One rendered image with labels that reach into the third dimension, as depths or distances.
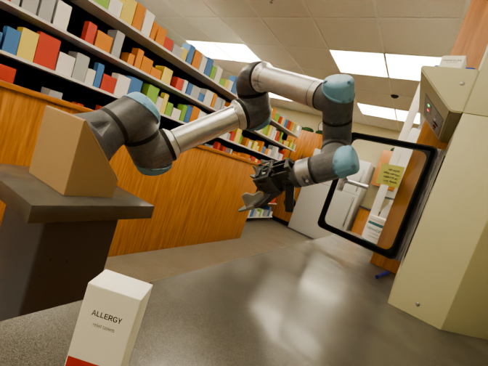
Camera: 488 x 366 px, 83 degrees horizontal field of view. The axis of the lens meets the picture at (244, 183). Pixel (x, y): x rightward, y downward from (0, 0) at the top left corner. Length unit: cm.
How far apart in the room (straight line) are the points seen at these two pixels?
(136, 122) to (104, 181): 19
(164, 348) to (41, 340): 12
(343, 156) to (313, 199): 524
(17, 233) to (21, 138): 122
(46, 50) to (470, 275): 261
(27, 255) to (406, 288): 90
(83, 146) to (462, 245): 89
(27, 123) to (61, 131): 123
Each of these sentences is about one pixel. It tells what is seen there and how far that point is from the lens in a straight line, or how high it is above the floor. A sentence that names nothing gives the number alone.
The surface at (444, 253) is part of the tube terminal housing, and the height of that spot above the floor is 110.
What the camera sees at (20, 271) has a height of 73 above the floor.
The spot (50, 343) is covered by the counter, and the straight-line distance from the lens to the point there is 35.
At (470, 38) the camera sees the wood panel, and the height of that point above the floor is 177.
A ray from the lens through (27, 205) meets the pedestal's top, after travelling 71.
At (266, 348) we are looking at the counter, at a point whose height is 94.
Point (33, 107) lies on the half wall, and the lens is 205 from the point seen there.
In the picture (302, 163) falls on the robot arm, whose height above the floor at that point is 120.
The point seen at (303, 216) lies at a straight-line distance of 599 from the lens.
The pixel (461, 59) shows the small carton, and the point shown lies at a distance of 93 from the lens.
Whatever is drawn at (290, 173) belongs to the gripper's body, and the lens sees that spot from 75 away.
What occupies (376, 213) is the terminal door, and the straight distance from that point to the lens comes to 110.
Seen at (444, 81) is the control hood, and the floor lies 147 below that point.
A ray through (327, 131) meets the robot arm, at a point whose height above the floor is 129.
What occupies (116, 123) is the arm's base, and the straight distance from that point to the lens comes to 85.
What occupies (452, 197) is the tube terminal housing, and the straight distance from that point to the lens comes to 77.
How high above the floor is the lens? 116
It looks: 5 degrees down
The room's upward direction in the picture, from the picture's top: 18 degrees clockwise
